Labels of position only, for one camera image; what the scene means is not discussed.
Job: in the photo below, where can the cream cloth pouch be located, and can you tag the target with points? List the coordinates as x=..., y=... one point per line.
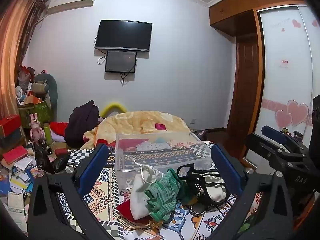
x=215, y=191

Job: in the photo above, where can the black beaded lace cloth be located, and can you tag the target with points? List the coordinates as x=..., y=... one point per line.
x=197, y=191

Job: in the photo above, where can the dark grey box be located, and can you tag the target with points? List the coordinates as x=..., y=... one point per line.
x=11, y=141

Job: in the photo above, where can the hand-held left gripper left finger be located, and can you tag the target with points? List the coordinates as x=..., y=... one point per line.
x=93, y=166

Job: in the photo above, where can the red fabric pouch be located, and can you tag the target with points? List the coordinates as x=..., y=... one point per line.
x=123, y=210

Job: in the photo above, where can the pile of papers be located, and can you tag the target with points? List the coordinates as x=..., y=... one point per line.
x=20, y=180

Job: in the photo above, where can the white heart print wardrobe door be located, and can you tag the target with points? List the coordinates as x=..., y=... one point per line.
x=285, y=67

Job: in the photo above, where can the pink orange curtain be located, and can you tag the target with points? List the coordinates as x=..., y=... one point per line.
x=15, y=55

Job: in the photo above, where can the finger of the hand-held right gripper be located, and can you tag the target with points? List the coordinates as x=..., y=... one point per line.
x=265, y=146
x=273, y=133

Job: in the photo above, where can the black metal device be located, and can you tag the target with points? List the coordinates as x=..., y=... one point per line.
x=42, y=152

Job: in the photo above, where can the clear plastic storage box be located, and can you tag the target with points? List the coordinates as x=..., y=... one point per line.
x=160, y=160

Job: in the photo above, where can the red gift box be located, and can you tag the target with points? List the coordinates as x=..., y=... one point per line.
x=10, y=125

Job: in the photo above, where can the green bottle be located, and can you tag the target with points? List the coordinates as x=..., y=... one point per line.
x=47, y=135

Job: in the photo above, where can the white air conditioner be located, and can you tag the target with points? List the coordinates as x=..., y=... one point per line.
x=72, y=1

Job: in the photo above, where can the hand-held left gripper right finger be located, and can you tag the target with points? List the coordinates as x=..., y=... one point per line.
x=226, y=166

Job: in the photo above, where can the colourful patterned bedsheet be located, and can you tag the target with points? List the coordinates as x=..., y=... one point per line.
x=110, y=192

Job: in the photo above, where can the dark purple jacket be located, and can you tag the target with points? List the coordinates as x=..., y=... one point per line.
x=80, y=122

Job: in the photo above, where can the grey plush pillow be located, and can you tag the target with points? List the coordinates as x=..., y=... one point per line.
x=52, y=90

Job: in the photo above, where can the green knitted cloth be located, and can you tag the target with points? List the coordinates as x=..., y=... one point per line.
x=162, y=195

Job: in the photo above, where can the yellow fleece blanket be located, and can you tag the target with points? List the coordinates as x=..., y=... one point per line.
x=130, y=122

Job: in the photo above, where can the black wall television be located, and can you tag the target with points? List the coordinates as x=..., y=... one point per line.
x=123, y=35

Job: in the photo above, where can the brown wooden door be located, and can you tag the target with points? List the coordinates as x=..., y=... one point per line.
x=246, y=85

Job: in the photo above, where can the yellow foam noodle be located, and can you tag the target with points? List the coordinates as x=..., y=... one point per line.
x=113, y=104

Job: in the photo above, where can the wooden overhead cabinet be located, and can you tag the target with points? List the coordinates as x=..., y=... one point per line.
x=250, y=2

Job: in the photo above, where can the pink bunny toy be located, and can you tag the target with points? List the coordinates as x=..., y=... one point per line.
x=36, y=130

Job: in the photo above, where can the small black wall monitor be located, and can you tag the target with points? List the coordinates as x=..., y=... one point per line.
x=121, y=61

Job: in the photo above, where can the red cloth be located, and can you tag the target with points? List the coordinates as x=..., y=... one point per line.
x=58, y=127

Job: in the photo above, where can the green cardboard box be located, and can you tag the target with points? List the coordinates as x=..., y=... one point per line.
x=42, y=115

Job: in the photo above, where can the red cylinder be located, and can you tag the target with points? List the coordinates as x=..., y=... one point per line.
x=62, y=152

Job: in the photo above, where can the white lace cloth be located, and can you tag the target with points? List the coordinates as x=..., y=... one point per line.
x=152, y=145

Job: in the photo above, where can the red plastic bag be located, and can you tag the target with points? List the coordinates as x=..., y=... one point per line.
x=25, y=75

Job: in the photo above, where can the red book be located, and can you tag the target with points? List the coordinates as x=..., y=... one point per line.
x=15, y=155

